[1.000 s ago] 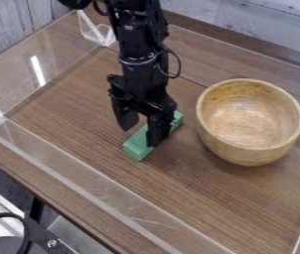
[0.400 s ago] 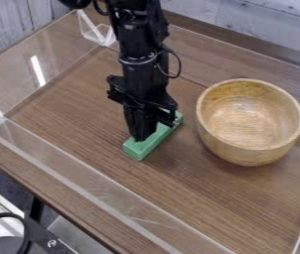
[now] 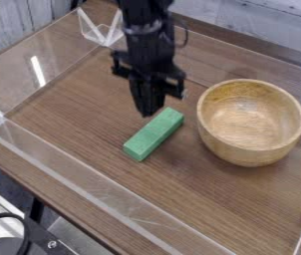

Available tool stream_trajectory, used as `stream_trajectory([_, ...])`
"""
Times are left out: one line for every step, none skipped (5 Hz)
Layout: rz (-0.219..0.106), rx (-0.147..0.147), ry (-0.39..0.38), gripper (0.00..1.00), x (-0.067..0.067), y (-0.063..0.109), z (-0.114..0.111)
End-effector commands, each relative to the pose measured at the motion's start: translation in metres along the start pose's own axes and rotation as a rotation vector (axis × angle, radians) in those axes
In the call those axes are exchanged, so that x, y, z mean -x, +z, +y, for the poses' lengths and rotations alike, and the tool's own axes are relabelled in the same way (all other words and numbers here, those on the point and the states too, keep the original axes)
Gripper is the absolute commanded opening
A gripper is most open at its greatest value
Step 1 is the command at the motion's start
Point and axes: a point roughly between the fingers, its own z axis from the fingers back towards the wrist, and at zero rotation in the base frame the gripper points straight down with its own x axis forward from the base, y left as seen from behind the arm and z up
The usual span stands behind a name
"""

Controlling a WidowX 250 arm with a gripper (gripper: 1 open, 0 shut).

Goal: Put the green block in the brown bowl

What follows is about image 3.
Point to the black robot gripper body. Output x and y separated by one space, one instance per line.
148 58

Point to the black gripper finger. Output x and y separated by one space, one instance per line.
140 91
156 98

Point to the green rectangular block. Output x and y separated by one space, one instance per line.
147 139

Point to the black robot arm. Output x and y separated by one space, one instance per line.
147 14

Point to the brown wooden bowl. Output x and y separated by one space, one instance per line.
247 121

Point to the black table leg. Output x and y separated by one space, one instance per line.
36 210

